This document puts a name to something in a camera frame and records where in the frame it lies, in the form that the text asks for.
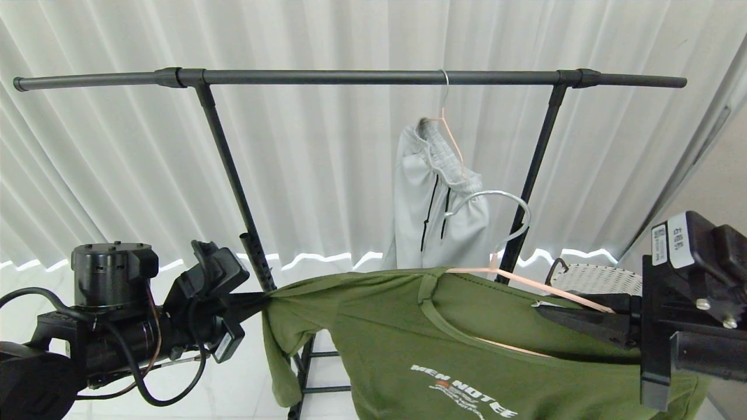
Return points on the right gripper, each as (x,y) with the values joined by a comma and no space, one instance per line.
(653,373)

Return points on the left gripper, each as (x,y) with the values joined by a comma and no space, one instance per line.
(140,341)

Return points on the pink clothes hanger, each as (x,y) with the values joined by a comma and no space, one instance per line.
(452,140)
(525,280)

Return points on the green garment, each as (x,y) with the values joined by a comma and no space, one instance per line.
(408,326)

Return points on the pale grey shorts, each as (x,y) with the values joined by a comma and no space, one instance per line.
(414,221)

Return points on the white laundry basket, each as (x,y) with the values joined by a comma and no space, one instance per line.
(595,280)

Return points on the black clothes rack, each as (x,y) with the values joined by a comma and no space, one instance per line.
(350,77)

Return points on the white curtain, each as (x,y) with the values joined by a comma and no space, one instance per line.
(292,175)

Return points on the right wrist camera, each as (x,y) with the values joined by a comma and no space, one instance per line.
(718,245)

